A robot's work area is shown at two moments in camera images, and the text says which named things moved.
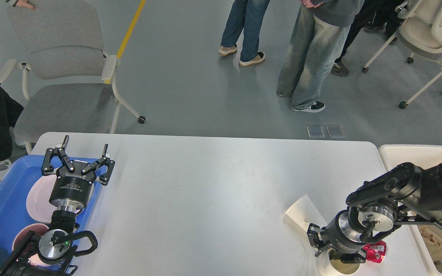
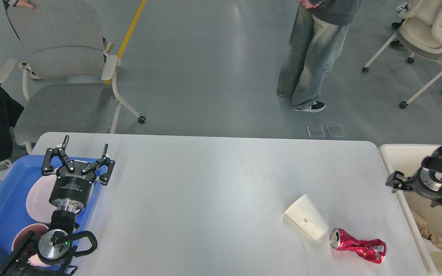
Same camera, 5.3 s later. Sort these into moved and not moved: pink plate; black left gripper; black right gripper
Moved: black right gripper
Not moved: pink plate; black left gripper
